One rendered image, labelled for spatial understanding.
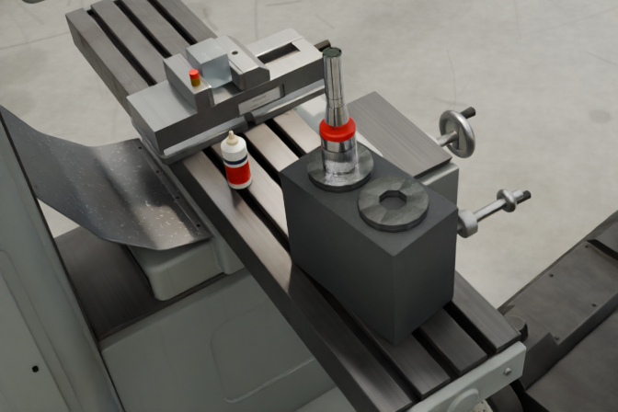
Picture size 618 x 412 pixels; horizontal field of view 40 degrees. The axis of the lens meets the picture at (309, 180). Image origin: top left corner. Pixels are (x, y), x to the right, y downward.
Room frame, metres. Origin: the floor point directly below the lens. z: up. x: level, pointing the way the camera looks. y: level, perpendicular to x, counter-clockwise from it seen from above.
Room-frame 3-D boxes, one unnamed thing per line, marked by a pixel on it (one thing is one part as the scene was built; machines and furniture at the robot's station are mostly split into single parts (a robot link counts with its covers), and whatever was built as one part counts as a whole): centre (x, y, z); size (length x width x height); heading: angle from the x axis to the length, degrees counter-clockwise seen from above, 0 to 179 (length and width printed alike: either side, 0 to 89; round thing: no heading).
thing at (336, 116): (0.84, -0.04, 1.25); 0.03 x 0.03 x 0.11
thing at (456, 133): (1.42, -0.31, 0.63); 0.16 x 0.12 x 0.12; 118
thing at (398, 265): (0.80, -0.07, 1.03); 0.22 x 0.12 x 0.20; 37
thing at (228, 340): (1.21, 0.11, 0.43); 0.80 x 0.30 x 0.60; 118
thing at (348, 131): (0.84, -0.04, 1.19); 0.05 x 0.05 x 0.01
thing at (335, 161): (0.84, -0.04, 1.16); 0.05 x 0.05 x 0.06
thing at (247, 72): (1.26, 0.10, 1.02); 0.12 x 0.06 x 0.04; 28
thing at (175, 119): (1.25, 0.13, 0.98); 0.35 x 0.15 x 0.11; 118
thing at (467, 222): (1.31, -0.40, 0.51); 0.22 x 0.06 x 0.06; 118
